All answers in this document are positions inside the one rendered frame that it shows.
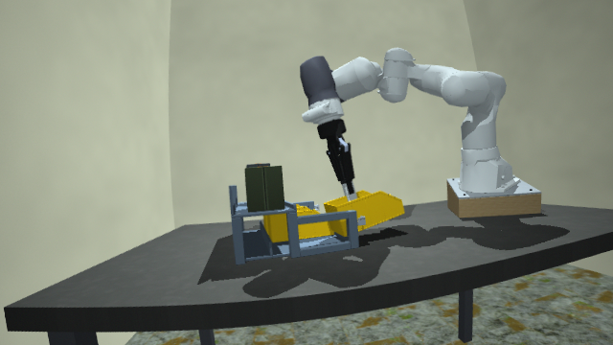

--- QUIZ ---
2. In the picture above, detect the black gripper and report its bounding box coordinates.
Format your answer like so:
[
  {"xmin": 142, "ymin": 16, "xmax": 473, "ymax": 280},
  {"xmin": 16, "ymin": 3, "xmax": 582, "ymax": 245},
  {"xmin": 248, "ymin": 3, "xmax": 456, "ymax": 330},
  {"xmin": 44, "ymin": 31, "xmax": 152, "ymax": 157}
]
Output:
[{"xmin": 317, "ymin": 119, "xmax": 357, "ymax": 202}]

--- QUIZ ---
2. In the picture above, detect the light blue metal shelf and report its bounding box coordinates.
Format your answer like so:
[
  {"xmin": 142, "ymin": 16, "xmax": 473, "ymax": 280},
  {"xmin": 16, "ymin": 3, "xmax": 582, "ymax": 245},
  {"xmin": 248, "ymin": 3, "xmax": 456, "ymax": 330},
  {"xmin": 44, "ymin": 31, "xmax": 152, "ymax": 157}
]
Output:
[{"xmin": 229, "ymin": 185, "xmax": 366, "ymax": 265}]

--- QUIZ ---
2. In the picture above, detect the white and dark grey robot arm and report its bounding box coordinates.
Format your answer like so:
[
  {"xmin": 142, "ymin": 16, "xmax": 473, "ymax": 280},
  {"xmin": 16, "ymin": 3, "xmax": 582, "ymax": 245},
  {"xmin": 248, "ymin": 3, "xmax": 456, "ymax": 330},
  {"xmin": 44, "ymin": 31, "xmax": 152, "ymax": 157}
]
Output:
[{"xmin": 300, "ymin": 48, "xmax": 520, "ymax": 193}]

